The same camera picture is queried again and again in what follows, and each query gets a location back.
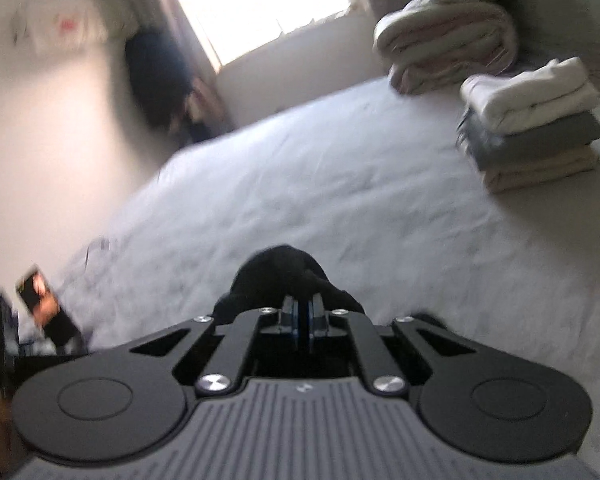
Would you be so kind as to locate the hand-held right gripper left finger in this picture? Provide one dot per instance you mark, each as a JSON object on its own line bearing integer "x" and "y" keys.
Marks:
{"x": 292, "y": 325}

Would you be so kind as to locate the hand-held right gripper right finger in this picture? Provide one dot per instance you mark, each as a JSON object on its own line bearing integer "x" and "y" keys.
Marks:
{"x": 316, "y": 325}

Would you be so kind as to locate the black garment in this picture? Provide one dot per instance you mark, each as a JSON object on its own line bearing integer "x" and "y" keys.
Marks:
{"x": 280, "y": 272}

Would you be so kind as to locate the pink hanging clothes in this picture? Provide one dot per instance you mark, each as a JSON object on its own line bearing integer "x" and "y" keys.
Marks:
{"x": 205, "y": 102}

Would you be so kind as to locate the dark hanging clothes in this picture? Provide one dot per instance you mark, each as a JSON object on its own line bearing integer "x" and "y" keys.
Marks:
{"x": 157, "y": 75}

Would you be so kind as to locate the bed with white sheet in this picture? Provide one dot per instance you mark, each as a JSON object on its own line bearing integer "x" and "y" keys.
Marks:
{"x": 360, "y": 185}

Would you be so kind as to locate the dark low furniture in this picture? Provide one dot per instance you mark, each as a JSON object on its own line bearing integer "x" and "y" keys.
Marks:
{"x": 202, "y": 130}

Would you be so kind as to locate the folded white pink quilt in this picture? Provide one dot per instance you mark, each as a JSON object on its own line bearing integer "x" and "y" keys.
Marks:
{"x": 430, "y": 77}
{"x": 445, "y": 30}

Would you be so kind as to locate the folded grey garment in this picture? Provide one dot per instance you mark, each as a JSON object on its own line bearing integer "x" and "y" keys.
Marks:
{"x": 525, "y": 142}

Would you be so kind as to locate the folded white garment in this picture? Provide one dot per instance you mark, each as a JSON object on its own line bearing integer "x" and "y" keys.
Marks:
{"x": 530, "y": 92}

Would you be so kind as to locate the bright window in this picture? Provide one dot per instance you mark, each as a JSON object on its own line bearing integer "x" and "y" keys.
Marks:
{"x": 265, "y": 5}

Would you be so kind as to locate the grey padded headboard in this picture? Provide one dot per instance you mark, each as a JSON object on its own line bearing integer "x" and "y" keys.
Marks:
{"x": 570, "y": 15}

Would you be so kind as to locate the white red printed wall cloth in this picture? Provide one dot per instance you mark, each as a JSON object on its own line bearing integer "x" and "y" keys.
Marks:
{"x": 62, "y": 25}

